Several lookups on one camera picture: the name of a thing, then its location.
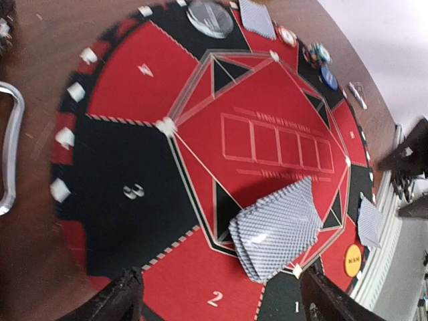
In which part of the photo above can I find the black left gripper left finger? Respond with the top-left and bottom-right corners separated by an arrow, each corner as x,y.
58,268 -> 144,321

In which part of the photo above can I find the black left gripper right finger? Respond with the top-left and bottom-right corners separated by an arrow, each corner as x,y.
300,262 -> 384,321

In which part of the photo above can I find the orange big blind button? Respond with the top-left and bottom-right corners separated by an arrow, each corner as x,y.
344,244 -> 362,278

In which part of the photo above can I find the grey playing card deck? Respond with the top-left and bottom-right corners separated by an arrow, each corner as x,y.
229,177 -> 323,284

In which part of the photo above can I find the dealt blue-backed playing cards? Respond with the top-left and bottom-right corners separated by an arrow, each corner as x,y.
356,194 -> 384,248

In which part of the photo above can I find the blue small blind button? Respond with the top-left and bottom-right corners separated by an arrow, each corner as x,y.
320,66 -> 338,90

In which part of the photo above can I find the red five poker chip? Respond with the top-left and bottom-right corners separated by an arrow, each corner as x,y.
276,25 -> 297,47

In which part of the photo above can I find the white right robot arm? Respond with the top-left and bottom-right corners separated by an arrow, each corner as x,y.
377,118 -> 427,220

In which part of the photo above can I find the round red black poker mat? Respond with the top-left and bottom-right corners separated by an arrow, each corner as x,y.
51,1 -> 374,320

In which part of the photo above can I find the black poker chip case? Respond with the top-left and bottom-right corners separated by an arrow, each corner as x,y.
1,82 -> 25,215

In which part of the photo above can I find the aluminium front rail frame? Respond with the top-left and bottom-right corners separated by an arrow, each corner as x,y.
347,123 -> 405,312

